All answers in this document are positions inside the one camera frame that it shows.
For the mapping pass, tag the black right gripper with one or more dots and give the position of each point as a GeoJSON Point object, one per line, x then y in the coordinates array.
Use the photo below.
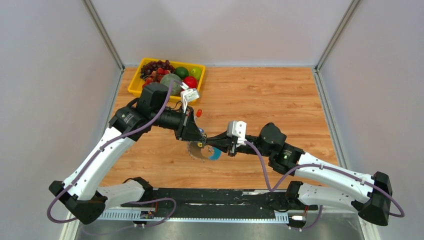
{"type": "Point", "coordinates": [222, 142]}

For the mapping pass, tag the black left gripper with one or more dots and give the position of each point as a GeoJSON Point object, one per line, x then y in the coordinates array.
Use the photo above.
{"type": "Point", "coordinates": [188, 129]}

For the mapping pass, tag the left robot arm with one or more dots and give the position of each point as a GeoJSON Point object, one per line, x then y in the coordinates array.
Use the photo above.
{"type": "Point", "coordinates": [81, 192]}

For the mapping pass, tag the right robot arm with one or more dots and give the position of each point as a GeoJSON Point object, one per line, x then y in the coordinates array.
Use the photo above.
{"type": "Point", "coordinates": [368, 195]}

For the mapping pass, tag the key with red tag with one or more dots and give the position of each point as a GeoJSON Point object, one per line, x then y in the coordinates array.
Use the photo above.
{"type": "Point", "coordinates": [198, 113]}

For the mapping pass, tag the green netted melon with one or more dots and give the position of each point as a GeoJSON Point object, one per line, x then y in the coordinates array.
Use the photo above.
{"type": "Point", "coordinates": [174, 81]}

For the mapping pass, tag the red apple upper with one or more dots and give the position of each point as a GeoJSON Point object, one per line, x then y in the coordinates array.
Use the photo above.
{"type": "Point", "coordinates": [191, 82]}

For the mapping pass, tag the dark green lime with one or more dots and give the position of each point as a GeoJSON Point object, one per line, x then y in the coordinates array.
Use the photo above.
{"type": "Point", "coordinates": [181, 72]}

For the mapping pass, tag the small red peaches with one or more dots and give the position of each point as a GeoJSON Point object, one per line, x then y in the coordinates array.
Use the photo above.
{"type": "Point", "coordinates": [155, 76]}

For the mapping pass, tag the dark grape bunch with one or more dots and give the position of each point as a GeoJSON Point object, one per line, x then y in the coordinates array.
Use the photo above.
{"type": "Point", "coordinates": [152, 65]}

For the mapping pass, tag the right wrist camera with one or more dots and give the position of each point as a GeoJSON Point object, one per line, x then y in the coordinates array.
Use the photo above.
{"type": "Point", "coordinates": [237, 129]}

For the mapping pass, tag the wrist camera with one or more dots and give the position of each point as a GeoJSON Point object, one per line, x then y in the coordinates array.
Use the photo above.
{"type": "Point", "coordinates": [237, 129]}
{"type": "Point", "coordinates": [188, 95]}

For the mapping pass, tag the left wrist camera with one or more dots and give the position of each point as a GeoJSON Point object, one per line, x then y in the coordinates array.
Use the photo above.
{"type": "Point", "coordinates": [188, 95]}

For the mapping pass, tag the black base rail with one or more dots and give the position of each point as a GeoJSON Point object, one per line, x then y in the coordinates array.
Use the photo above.
{"type": "Point", "coordinates": [211, 205]}

